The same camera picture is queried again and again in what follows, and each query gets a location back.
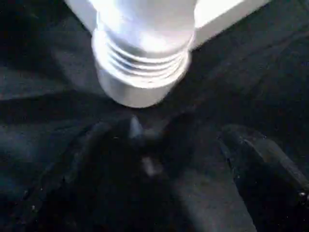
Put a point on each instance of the white plastic table leg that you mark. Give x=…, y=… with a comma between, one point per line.
x=142, y=24

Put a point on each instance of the white plastic table top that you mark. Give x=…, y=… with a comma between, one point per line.
x=229, y=17

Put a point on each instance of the black work mat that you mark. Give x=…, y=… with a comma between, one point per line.
x=48, y=96

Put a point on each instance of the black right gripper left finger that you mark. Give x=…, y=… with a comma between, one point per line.
x=96, y=183

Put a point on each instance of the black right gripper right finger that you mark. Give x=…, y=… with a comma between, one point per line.
x=265, y=183

